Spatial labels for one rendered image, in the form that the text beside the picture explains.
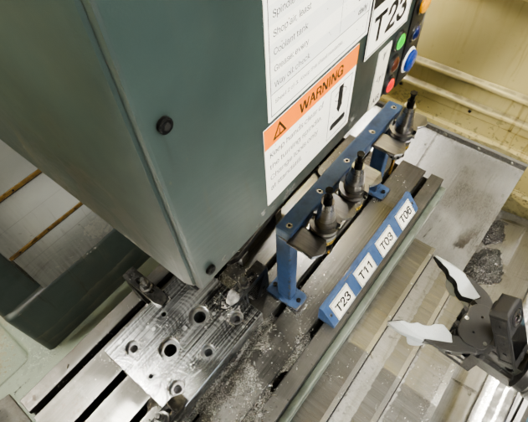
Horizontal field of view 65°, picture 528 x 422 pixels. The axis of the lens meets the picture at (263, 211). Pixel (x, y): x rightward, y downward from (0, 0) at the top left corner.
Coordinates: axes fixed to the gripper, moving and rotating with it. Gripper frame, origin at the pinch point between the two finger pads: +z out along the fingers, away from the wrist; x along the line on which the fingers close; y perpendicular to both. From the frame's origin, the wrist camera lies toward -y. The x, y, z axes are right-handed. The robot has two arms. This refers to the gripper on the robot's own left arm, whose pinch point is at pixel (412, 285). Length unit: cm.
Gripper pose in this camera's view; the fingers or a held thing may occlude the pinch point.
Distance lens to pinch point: 72.4
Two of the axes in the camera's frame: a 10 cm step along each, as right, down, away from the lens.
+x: 6.5, -6.3, 4.1
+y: 0.5, 5.8, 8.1
